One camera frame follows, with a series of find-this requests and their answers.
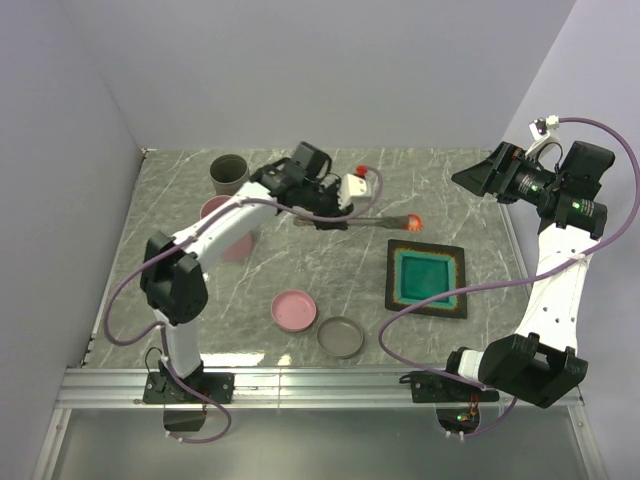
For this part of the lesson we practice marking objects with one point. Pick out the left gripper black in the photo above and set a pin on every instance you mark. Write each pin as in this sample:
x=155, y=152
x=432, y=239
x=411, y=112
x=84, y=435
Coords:
x=335, y=211

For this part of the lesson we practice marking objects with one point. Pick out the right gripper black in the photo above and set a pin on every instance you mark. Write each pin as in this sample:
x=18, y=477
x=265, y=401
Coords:
x=509, y=160

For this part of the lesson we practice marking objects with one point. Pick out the red shrimp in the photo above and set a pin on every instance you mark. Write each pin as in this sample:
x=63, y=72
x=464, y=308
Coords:
x=414, y=223

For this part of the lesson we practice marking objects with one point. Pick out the metal serving tongs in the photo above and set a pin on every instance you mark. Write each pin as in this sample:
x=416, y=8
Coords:
x=387, y=222

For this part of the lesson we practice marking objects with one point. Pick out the pink round lid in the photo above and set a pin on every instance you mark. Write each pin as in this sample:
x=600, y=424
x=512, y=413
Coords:
x=293, y=310

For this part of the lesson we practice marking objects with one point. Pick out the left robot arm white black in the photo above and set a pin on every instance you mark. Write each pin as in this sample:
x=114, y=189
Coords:
x=173, y=281

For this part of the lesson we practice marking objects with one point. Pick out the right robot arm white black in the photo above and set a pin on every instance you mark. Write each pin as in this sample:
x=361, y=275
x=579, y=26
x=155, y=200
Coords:
x=538, y=363

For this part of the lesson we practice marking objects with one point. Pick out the grey cylindrical container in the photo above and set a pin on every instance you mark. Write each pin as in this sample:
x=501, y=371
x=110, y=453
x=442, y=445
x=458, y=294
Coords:
x=228, y=173

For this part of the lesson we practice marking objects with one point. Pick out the square black teal plate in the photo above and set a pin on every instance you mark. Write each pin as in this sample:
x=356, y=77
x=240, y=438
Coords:
x=416, y=271

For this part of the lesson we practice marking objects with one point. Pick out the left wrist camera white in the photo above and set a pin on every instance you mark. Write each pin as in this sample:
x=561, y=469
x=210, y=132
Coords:
x=354, y=191

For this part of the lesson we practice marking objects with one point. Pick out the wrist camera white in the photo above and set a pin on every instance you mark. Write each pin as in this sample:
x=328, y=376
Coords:
x=543, y=131
x=354, y=191

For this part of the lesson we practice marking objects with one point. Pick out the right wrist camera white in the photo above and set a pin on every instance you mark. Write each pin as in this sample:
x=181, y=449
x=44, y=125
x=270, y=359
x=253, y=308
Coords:
x=543, y=131

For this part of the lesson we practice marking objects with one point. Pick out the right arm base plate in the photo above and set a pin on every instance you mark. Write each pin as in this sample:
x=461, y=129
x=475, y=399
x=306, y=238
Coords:
x=427, y=387

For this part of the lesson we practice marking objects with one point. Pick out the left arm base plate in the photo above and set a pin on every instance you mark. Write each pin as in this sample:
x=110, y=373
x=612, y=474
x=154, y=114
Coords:
x=162, y=389

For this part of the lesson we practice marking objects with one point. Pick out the aluminium front rail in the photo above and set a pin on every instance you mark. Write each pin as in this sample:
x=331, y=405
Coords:
x=376, y=387

